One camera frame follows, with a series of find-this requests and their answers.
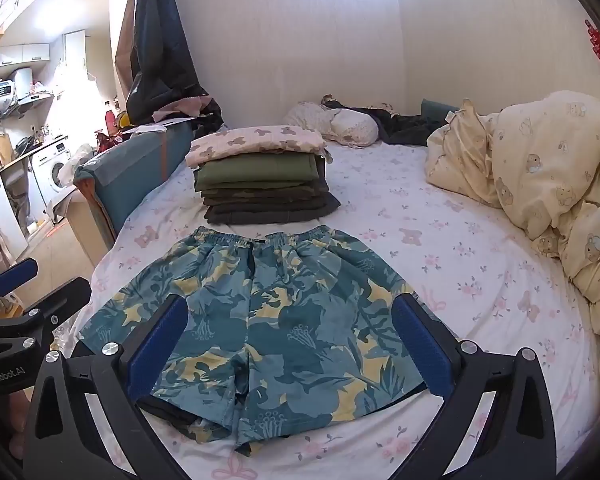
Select olive green folded pants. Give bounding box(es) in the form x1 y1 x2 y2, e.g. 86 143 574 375
194 152 326 193

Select teal floral shorts pants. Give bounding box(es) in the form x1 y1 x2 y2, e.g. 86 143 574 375
77 225 428 457

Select white wall cabinet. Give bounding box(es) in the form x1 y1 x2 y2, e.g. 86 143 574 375
0 42 52 70

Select white floral pillow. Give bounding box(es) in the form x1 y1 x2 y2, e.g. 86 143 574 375
282 101 380 148

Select white floral bed sheet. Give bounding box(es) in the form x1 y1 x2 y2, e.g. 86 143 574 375
55 135 600 480

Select yellow bear-print duvet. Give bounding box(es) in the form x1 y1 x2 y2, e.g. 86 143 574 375
425 90 600 401

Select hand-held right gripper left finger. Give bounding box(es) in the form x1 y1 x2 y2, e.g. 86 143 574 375
27 294 190 480

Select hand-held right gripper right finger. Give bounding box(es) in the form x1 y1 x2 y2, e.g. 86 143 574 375
392 292 558 480

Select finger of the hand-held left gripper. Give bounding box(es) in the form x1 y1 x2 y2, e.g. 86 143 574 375
0 257 39 311
0 276 93 356

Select white washing machine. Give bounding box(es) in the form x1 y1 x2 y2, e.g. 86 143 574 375
30 136 76 211

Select dark green folded pants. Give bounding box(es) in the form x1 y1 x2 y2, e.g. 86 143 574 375
200 180 331 207

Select black hanging garment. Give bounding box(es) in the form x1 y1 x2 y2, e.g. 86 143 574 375
125 0 226 126

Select dark brown folded pants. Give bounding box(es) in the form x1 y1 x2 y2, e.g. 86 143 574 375
202 192 342 226

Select pink bear-print folded cloth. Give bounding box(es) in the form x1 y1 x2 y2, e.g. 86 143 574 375
185 125 328 168

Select person's left hand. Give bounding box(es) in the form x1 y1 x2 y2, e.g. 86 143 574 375
0 391 33 461

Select white water heater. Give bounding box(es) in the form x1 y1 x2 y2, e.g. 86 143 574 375
0 67 35 113

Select teal headboard cushion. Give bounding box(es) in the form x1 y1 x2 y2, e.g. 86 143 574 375
420 98 461 118

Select dark crumpled clothes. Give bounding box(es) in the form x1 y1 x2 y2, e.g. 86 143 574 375
322 94 443 147

